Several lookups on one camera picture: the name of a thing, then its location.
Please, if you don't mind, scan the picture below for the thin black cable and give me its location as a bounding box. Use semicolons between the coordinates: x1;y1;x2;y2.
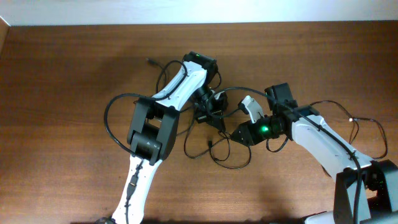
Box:
310;100;389;160

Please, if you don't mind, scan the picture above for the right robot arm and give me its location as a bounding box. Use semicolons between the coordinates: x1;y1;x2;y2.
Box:
231;83;397;223

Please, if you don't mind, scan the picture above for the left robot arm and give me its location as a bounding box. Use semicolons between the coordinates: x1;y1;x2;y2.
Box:
104;52;228;223

